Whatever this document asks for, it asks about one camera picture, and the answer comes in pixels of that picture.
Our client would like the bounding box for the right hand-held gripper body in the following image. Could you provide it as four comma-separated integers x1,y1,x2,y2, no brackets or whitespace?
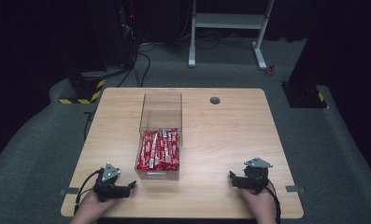
236,157,274,194

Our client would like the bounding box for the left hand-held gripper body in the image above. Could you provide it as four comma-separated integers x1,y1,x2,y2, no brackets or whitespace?
93,161,129,203

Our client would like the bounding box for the person's left hand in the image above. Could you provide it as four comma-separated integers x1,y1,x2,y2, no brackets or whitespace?
70,190,119,224

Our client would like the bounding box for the person's right hand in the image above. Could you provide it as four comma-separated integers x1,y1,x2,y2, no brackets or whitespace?
240,185,278,224

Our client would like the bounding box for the grey tape strip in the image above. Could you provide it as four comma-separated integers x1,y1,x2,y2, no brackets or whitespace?
284,185,307,194
59,187,80,196

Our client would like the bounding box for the pile of red snack packets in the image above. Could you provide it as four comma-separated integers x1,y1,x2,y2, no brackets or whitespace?
136,128,180,172

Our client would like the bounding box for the clear plastic box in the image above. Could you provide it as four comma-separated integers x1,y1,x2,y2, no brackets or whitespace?
138,91,184,147

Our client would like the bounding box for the black yellow striped stand base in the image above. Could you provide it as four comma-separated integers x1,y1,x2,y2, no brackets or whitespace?
58,70,107,105

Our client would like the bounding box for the small red floor object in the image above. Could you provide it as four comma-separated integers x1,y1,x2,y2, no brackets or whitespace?
264,63,277,77

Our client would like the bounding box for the white metal stand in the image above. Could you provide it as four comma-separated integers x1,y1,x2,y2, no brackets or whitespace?
188,0,277,71

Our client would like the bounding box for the dark computer tower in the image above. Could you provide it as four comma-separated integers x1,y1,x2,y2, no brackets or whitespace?
116,0,140,68

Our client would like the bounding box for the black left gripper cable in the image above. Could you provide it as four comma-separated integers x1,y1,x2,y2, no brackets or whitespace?
74,169,104,217

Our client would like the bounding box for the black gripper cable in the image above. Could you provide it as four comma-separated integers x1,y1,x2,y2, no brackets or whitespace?
74,169,104,217
265,181,282,224

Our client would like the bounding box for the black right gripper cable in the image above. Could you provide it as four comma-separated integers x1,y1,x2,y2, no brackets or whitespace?
265,181,282,224

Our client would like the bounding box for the thin black floor cable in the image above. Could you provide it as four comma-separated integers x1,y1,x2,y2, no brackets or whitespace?
83,107,97,142

